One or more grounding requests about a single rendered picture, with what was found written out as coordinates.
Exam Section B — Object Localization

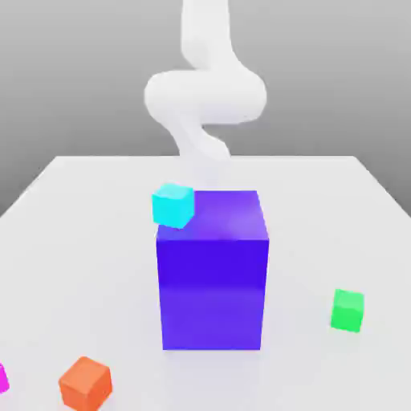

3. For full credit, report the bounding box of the large purple box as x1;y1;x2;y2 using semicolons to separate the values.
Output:
155;189;270;352

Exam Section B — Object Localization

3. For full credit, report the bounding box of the small orange cube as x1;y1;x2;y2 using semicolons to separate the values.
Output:
58;356;114;411

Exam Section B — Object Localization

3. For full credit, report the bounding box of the small cyan cube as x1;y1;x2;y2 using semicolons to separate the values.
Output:
151;182;196;230

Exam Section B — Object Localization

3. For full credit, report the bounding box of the small green cube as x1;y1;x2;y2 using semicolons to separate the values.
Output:
330;288;365;334

